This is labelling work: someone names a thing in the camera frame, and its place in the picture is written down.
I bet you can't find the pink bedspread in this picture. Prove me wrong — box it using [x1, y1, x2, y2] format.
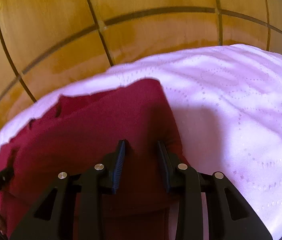
[0, 44, 282, 239]

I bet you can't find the dark red garment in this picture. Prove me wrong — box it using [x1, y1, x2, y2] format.
[0, 79, 183, 239]

